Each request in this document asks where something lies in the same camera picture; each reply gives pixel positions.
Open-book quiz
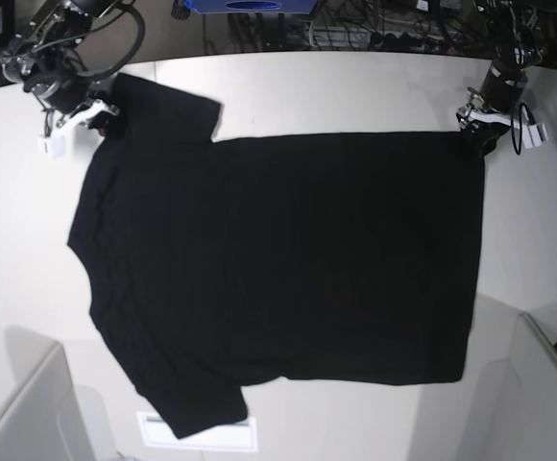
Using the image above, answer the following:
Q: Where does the black T-shirt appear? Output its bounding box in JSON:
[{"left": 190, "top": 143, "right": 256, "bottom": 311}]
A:
[{"left": 68, "top": 75, "right": 485, "bottom": 438}]

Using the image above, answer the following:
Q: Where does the grey left partition panel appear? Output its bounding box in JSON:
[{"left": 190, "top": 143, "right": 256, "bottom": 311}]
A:
[{"left": 0, "top": 327, "right": 96, "bottom": 460}]

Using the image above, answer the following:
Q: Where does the blue box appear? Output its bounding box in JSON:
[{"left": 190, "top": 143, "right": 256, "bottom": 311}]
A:
[{"left": 184, "top": 0, "right": 318, "bottom": 14}]

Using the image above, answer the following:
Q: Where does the grey partition panel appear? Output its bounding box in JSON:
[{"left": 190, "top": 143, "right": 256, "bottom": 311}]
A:
[
  {"left": 408, "top": 295, "right": 557, "bottom": 460},
  {"left": 0, "top": 327, "right": 96, "bottom": 460}
]

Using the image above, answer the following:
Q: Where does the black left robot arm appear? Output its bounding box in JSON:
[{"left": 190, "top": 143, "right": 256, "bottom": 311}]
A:
[{"left": 456, "top": 1, "right": 543, "bottom": 131}]

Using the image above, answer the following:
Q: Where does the grey right partition panel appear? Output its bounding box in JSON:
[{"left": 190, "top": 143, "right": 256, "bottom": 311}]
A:
[{"left": 408, "top": 295, "right": 557, "bottom": 460}]

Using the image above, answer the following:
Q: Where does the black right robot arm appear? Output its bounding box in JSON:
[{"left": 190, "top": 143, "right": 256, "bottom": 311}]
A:
[{"left": 0, "top": 1, "right": 146, "bottom": 139}]

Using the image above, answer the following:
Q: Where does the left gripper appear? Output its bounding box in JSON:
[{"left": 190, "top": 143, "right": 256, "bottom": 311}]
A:
[{"left": 456, "top": 66, "right": 528, "bottom": 134}]

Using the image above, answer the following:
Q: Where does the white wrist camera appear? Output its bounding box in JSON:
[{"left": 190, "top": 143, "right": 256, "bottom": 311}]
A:
[
  {"left": 37, "top": 136, "right": 67, "bottom": 158},
  {"left": 521, "top": 123, "right": 548, "bottom": 149}
]

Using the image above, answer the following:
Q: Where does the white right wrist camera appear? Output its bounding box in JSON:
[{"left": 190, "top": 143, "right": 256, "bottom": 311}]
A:
[{"left": 37, "top": 136, "right": 67, "bottom": 158}]

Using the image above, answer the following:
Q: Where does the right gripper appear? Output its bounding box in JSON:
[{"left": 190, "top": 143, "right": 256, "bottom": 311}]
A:
[{"left": 31, "top": 71, "right": 120, "bottom": 130}]

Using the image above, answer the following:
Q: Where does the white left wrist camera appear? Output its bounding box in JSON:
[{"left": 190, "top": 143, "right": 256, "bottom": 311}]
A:
[{"left": 521, "top": 123, "right": 548, "bottom": 149}]

